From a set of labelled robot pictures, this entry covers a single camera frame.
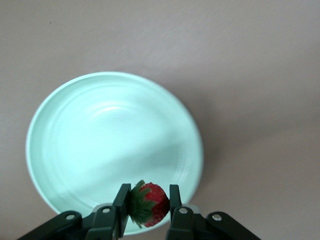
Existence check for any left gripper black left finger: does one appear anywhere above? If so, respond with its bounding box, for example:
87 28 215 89
14 183 132 240

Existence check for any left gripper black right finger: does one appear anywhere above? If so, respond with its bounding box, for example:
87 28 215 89
166 184 262 240

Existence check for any red strawberry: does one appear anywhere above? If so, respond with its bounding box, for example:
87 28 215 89
128 179 171 229

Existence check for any pale green round plate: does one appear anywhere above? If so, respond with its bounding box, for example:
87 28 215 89
25 71 205 237

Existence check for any brown table cover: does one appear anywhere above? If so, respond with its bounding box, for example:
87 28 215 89
0 0 320 240

